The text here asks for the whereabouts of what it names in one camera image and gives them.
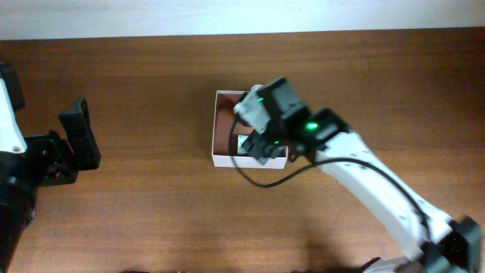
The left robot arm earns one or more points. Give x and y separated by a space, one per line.
18 195

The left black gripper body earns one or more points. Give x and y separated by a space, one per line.
51 161

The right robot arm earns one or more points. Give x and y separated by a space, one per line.
429 238

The green Dettol soap bar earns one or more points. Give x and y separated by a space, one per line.
241 150

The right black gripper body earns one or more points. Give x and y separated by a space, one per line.
281 131

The white cardboard box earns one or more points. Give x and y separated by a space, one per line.
225 100

